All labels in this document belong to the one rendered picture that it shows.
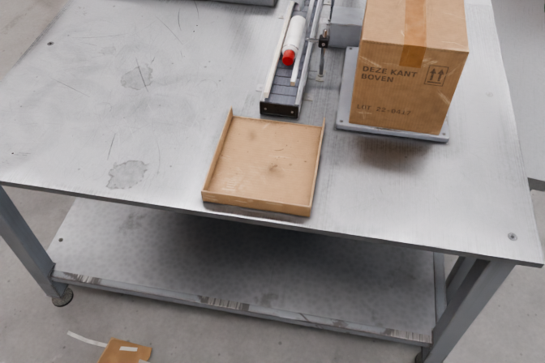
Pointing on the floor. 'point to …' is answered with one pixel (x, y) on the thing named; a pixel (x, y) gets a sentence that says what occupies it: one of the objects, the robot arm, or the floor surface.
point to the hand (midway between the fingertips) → (302, 7)
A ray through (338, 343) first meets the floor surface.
